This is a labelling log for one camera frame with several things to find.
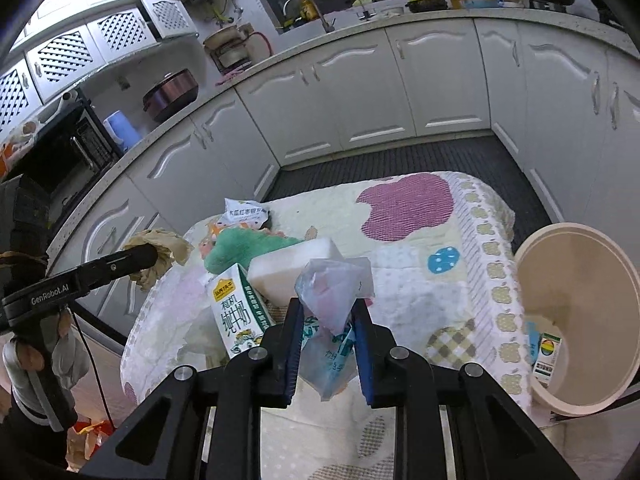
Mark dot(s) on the clear plastic bag wrapper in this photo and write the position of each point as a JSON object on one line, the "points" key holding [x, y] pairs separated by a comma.
{"points": [[327, 290]]}

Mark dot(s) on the white snack wrapper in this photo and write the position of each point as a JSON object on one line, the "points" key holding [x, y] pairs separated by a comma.
{"points": [[245, 214]]}

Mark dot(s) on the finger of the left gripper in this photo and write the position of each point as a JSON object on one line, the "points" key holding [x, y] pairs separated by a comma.
{"points": [[105, 270]]}

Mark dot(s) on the black microwave oven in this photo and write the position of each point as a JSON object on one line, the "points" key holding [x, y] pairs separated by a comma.
{"points": [[71, 154]]}

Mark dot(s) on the beige round trash bin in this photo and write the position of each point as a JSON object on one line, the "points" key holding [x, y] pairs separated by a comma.
{"points": [[578, 285]]}

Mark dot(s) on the brown paper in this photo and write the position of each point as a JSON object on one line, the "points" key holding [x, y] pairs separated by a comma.
{"points": [[170, 247]]}

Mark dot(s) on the rainbow medicine box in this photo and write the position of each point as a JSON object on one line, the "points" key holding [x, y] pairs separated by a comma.
{"points": [[548, 352]]}

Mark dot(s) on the green fluffy cloth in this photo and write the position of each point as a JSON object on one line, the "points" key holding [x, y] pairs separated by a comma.
{"points": [[241, 246]]}

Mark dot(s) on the patterned quilt table cover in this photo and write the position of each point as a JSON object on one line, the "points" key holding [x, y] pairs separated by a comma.
{"points": [[445, 284]]}

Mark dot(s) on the blue cup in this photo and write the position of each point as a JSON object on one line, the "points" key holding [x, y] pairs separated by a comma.
{"points": [[121, 131]]}

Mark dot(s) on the white foam sponge block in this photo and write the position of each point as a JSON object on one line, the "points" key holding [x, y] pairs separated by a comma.
{"points": [[274, 274]]}

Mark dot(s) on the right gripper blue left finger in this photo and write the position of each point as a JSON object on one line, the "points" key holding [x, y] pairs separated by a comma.
{"points": [[206, 424]]}

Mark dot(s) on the milk carton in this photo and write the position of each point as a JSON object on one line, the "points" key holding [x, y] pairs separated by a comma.
{"points": [[241, 315]]}

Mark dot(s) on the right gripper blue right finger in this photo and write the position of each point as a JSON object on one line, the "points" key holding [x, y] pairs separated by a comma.
{"points": [[462, 418]]}

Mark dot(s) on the black floor mat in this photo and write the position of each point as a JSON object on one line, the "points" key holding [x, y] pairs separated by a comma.
{"points": [[483, 157]]}

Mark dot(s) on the yellow lidded pot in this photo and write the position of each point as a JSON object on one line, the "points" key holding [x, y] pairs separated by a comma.
{"points": [[418, 6]]}

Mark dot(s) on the kitchen faucet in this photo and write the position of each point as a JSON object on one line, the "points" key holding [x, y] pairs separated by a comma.
{"points": [[309, 12]]}

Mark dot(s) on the purple rice cooker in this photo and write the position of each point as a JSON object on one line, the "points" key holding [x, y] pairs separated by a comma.
{"points": [[172, 94]]}

